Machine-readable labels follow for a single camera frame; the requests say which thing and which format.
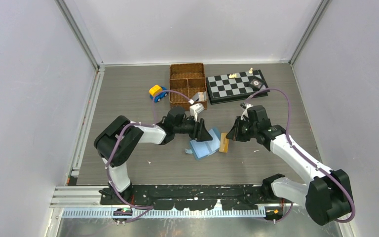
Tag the cards in basket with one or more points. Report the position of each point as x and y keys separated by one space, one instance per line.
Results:
x=199 y=97

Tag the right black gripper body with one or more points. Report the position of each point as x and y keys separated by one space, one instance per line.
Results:
x=247 y=129

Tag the brown wicker basket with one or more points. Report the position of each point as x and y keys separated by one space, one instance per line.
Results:
x=188 y=79

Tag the blue yellow toy car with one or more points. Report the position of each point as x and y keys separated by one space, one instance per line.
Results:
x=157 y=92

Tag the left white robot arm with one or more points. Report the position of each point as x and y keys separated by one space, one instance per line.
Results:
x=117 y=142

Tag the black square box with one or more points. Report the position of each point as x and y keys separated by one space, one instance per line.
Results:
x=256 y=84

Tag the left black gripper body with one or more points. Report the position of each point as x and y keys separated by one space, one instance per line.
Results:
x=189 y=127

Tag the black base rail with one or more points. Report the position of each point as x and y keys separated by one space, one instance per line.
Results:
x=191 y=197

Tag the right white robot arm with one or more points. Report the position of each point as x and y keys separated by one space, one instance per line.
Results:
x=325 y=193

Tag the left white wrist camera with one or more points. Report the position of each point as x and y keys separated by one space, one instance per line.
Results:
x=195 y=109

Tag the blue card holder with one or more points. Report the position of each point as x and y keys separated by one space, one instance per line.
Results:
x=204 y=149

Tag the black white chessboard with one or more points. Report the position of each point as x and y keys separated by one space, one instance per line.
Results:
x=221 y=89

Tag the cream chess piece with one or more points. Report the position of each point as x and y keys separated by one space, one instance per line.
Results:
x=231 y=76

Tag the orange credit card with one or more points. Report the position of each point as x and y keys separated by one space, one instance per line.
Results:
x=224 y=141

